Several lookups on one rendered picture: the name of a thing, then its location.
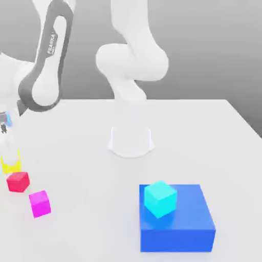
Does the small cyan cube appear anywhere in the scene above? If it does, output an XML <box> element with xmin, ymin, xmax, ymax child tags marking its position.
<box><xmin>143</xmin><ymin>180</ymin><xmax>178</xmax><ymax>219</ymax></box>

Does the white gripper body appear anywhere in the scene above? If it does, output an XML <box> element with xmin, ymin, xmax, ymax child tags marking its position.
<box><xmin>0</xmin><ymin>133</ymin><xmax>19</xmax><ymax>166</ymax></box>

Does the small yellow cube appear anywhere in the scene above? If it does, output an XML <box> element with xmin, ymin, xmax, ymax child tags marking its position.
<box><xmin>1</xmin><ymin>149</ymin><xmax>21</xmax><ymax>175</ymax></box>

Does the large blue box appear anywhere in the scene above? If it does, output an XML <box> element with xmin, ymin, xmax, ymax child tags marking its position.
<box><xmin>139</xmin><ymin>184</ymin><xmax>216</xmax><ymax>253</ymax></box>

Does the small magenta cube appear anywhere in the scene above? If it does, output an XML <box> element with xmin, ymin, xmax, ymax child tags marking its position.
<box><xmin>28</xmin><ymin>190</ymin><xmax>52</xmax><ymax>219</ymax></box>

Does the small red cube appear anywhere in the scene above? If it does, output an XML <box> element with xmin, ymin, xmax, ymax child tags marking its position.
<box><xmin>6</xmin><ymin>171</ymin><xmax>31</xmax><ymax>193</ymax></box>

